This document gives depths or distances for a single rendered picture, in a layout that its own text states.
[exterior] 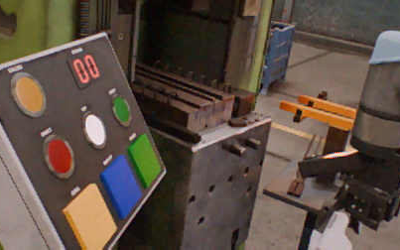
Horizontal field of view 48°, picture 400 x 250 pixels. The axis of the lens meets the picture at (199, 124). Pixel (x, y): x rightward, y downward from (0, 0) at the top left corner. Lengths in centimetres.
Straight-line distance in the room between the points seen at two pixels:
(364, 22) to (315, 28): 91
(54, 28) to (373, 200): 67
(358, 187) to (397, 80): 16
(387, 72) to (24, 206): 48
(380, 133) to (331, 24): 828
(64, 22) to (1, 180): 48
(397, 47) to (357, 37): 818
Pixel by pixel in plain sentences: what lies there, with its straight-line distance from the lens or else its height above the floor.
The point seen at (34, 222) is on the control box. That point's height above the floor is 104.
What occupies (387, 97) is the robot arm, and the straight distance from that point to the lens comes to 64.
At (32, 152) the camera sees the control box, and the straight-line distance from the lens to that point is 56.
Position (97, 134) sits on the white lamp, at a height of 108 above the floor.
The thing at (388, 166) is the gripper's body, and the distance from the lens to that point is 67.
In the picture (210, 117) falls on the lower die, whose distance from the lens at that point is 119.
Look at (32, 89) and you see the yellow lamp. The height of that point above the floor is 117.
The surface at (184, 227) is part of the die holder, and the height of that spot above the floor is 69.
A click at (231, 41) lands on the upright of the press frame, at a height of 110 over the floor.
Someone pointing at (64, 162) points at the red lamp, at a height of 108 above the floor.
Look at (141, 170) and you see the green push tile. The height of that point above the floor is 101.
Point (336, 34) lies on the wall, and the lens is 889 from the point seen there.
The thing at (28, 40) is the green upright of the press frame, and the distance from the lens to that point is 100.
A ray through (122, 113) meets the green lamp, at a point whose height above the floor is 109.
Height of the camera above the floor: 135
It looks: 21 degrees down
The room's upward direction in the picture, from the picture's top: 8 degrees clockwise
